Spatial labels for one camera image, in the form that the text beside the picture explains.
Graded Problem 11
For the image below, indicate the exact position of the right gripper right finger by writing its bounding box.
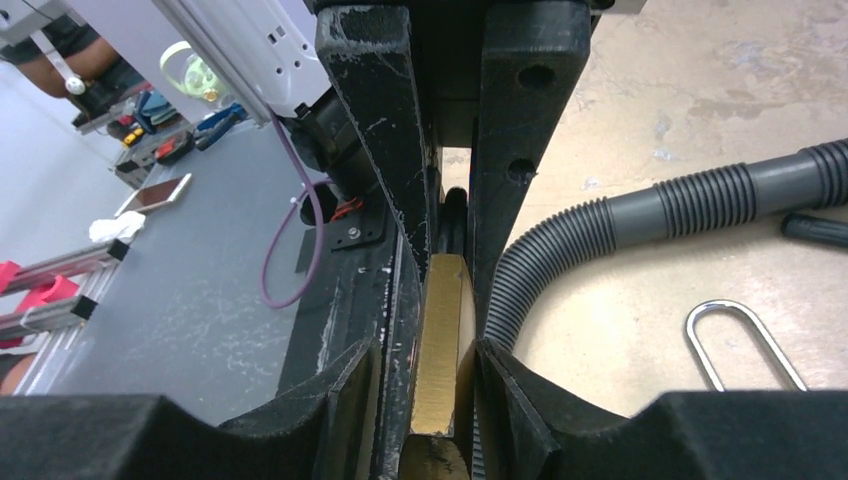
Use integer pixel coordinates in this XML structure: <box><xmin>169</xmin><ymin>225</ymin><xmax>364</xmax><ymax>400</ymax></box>
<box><xmin>475</xmin><ymin>340</ymin><xmax>847</xmax><ymax>479</ymax></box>

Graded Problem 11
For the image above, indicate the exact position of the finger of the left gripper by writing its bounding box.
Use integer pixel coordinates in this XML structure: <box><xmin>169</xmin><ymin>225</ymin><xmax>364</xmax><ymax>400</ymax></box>
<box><xmin>316</xmin><ymin>5</ymin><xmax>431</xmax><ymax>278</ymax></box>
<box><xmin>469</xmin><ymin>1</ymin><xmax>591</xmax><ymax>312</ymax></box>

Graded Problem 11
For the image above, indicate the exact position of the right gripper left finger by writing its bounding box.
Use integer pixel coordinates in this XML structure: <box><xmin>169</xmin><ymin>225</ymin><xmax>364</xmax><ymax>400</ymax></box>
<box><xmin>1</xmin><ymin>340</ymin><xmax>379</xmax><ymax>479</ymax></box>

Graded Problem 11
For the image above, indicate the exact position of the brass padlock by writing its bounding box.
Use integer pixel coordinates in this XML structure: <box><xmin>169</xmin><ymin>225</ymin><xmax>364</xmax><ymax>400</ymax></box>
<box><xmin>684</xmin><ymin>299</ymin><xmax>810</xmax><ymax>393</ymax></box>
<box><xmin>400</xmin><ymin>187</ymin><xmax>477</xmax><ymax>480</ymax></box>

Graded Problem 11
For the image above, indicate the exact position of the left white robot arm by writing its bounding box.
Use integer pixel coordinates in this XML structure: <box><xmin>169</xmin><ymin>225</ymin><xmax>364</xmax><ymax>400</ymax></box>
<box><xmin>157</xmin><ymin>1</ymin><xmax>614</xmax><ymax>312</ymax></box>

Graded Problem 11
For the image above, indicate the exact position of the person forearm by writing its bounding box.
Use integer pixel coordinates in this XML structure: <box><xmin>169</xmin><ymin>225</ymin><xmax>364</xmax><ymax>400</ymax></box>
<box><xmin>1</xmin><ymin>15</ymin><xmax>144</xmax><ymax>111</ymax></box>

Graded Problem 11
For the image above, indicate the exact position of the tape roll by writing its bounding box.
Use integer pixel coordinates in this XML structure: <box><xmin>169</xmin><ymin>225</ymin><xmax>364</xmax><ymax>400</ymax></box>
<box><xmin>159</xmin><ymin>40</ymin><xmax>227</xmax><ymax>104</ymax></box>

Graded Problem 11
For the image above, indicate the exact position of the tool tray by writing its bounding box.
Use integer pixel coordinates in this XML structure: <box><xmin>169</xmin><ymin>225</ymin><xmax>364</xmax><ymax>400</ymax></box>
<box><xmin>74</xmin><ymin>84</ymin><xmax>249</xmax><ymax>188</ymax></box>

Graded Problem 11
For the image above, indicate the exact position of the smartphone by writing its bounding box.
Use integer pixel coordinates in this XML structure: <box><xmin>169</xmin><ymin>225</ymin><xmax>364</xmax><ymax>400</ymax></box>
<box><xmin>114</xmin><ymin>173</ymin><xmax>193</xmax><ymax>218</ymax></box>

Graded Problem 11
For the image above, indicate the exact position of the white cloth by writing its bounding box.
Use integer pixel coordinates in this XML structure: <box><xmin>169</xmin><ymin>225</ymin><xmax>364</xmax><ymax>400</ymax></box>
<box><xmin>88</xmin><ymin>211</ymin><xmax>147</xmax><ymax>243</ymax></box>

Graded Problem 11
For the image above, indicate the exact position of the red clamp fixture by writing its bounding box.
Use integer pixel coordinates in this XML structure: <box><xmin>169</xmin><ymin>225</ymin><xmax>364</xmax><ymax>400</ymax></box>
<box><xmin>1</xmin><ymin>239</ymin><xmax>130</xmax><ymax>349</ymax></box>

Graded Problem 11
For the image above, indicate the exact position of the black corrugated hose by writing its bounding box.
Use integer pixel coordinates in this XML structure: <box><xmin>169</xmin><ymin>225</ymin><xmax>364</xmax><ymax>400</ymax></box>
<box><xmin>483</xmin><ymin>137</ymin><xmax>848</xmax><ymax>352</ymax></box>

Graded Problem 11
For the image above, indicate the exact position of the aluminium frame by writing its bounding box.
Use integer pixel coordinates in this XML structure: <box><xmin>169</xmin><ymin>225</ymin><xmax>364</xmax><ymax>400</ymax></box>
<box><xmin>1</xmin><ymin>0</ymin><xmax>70</xmax><ymax>46</ymax></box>

